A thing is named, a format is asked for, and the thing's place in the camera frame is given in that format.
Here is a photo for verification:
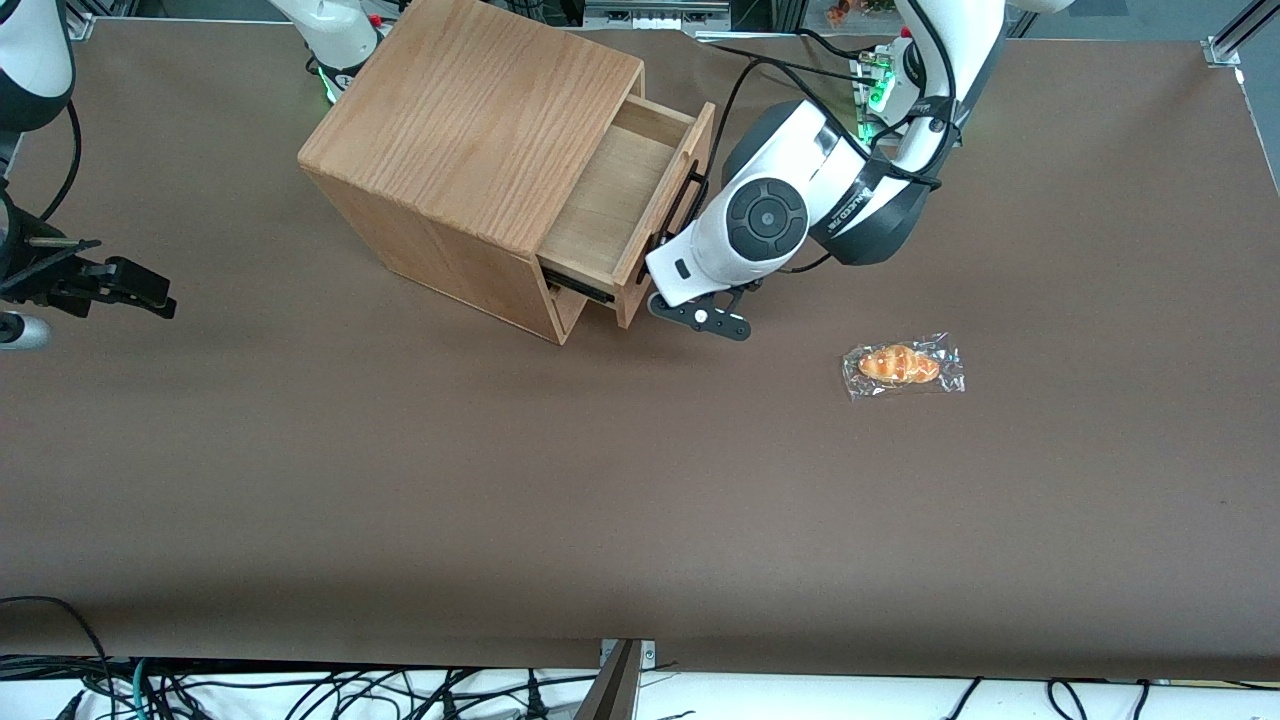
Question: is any dark metal stand post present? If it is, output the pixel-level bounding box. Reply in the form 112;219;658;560
572;640;641;720

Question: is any black metal drawer slide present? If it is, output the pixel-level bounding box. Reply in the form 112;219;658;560
540;265;616;306

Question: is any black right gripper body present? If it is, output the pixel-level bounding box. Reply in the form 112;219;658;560
0;232;106;301

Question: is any black metal drawer handle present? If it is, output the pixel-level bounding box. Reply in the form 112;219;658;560
652;160;704;251

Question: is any large table cover sheet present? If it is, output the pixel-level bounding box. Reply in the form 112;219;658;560
0;18;1280;683

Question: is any wrapped croissant in clear plastic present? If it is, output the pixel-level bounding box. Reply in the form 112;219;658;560
840;332;968;403

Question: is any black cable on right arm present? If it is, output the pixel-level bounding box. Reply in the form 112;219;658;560
38;100;83;223

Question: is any grey electronics box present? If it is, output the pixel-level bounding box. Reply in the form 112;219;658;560
583;0;733;31

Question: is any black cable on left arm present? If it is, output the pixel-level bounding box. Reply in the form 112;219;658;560
700;40;946;191

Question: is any black looping cable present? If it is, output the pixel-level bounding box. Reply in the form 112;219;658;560
0;596;113;720

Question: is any aluminium frame post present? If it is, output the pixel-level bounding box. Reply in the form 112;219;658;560
1225;0;1280;46

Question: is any wooden drawer with black handle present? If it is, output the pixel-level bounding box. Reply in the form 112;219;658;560
538;95;717;330

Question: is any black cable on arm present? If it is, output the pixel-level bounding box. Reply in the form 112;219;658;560
38;100;83;223
700;40;946;191

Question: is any grey metal table bracket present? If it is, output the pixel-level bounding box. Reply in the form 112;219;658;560
598;638;658;669

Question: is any wooden two-drawer cabinet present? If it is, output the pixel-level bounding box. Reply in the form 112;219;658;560
298;0;646;346

